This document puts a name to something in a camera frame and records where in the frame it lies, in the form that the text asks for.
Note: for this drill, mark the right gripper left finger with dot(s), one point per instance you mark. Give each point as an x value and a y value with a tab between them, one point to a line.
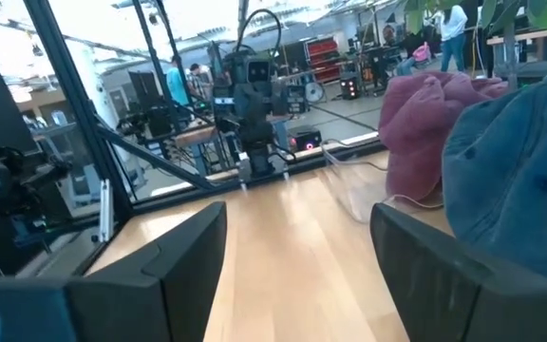
174	285

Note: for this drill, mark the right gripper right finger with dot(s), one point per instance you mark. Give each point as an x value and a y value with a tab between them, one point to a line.
435	285

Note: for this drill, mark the blue denim cap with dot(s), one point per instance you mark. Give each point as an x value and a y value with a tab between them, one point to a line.
515	180

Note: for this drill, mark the maroon cap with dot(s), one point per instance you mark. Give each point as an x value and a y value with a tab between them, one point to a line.
416	133

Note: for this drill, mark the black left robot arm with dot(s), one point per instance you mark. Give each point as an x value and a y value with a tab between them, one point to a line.
257	138

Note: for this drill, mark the small round fan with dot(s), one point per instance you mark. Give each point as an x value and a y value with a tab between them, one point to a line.
314	92

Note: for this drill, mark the black box with pink light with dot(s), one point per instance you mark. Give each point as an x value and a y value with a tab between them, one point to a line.
304	138

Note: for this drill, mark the wooden workbench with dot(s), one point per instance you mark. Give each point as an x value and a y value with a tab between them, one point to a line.
197	135

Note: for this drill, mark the person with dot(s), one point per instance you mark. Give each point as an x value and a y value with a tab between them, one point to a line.
195	71
177	85
453	28
388	34

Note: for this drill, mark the red storage shelf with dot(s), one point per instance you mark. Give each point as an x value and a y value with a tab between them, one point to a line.
323	57

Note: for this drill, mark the black box with lights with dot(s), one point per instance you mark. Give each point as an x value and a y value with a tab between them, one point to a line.
351	88

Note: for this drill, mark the black computer monitor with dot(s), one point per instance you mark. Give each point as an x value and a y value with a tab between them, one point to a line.
144	88

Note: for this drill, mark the long wooden bench top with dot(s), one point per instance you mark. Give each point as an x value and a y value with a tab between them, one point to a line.
539	34

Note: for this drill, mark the green leafy plant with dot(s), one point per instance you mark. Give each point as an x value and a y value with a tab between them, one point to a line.
539	14

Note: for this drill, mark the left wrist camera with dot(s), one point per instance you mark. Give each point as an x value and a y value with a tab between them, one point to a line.
258	71

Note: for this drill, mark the silver metal bracket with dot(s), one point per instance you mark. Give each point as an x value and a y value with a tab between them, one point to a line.
105	209

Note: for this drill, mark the black aluminium table frame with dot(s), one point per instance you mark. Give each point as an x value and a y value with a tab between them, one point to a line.
79	104

